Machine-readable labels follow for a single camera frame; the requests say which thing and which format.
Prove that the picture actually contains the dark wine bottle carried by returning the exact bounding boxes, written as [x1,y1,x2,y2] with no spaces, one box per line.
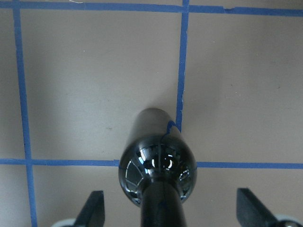
[118,108,197,227]

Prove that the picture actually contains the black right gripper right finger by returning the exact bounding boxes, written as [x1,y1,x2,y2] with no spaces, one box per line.
[236,188,283,227]

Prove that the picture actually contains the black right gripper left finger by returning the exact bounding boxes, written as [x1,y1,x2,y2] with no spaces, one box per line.
[74,191,105,227]

